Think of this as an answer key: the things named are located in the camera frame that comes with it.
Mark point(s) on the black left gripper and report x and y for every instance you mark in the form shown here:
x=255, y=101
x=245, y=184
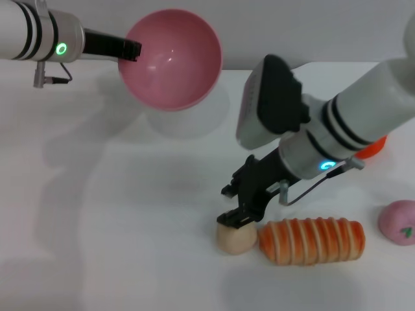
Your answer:
x=103, y=43

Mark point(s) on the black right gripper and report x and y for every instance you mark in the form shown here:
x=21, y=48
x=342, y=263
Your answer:
x=259, y=184

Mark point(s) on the beige egg yolk pastry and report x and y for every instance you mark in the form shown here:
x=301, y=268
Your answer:
x=236, y=241

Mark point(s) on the pink plastic bowl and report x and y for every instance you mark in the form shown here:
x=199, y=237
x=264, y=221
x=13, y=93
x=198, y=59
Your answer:
x=175, y=64

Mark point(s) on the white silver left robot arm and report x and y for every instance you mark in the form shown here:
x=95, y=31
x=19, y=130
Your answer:
x=29, y=29

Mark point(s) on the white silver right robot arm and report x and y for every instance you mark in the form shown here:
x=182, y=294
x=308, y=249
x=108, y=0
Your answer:
x=353, y=120

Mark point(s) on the orange striped bread roll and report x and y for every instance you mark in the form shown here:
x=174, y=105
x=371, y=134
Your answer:
x=311, y=241

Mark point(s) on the orange red persimmon toy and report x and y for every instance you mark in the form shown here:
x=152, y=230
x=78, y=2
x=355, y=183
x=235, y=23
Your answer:
x=373, y=150

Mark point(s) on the pink peach bun toy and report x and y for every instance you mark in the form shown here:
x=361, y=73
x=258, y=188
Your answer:
x=395, y=220

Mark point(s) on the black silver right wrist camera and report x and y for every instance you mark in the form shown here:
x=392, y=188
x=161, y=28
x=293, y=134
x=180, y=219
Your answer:
x=272, y=100

